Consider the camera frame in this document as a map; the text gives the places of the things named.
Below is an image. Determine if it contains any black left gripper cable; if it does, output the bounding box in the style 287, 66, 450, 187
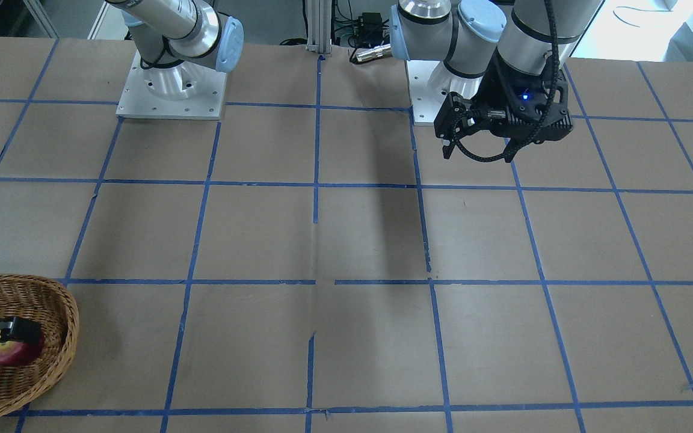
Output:
452, 0, 567, 164

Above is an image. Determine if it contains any red yellow apple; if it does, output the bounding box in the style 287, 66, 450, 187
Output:
0, 338, 45, 367

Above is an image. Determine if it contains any woven wicker basket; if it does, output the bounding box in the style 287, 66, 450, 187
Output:
0, 274, 79, 417

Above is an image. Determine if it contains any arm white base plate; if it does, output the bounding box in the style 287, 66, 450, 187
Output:
115, 52, 228, 121
406, 60, 483, 126

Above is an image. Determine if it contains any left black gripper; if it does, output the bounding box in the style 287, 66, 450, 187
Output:
434, 52, 574, 162

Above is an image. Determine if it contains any aluminium frame post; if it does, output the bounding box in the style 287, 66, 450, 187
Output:
303, 1, 333, 57

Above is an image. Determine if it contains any black power adapter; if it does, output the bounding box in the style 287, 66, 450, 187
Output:
356, 12, 383, 40

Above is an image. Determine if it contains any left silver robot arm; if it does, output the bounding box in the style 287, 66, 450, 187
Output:
389, 1, 603, 164

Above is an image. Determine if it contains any silver cylindrical connector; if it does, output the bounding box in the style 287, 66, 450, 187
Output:
350, 43, 392, 65

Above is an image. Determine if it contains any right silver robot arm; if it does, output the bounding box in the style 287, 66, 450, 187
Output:
0, 1, 244, 363

